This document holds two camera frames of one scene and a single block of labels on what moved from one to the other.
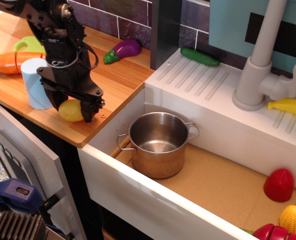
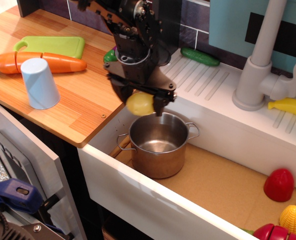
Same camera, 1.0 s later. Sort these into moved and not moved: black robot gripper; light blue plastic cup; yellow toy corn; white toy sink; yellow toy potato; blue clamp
Moved: black robot gripper; yellow toy potato
Not moved: blue clamp; light blue plastic cup; yellow toy corn; white toy sink
